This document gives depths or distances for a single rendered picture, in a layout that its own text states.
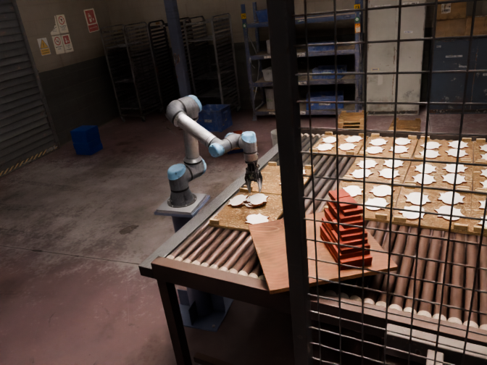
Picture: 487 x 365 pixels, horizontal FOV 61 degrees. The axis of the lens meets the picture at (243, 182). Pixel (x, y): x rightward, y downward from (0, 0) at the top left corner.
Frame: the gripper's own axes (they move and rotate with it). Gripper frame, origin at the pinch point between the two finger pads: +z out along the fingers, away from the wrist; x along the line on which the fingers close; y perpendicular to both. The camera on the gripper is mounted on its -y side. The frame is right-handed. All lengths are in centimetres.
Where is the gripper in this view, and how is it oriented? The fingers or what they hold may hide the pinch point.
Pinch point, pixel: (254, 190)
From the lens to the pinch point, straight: 238.2
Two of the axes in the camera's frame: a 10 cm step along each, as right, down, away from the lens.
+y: -0.9, 4.2, -9.0
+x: 9.9, -0.6, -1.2
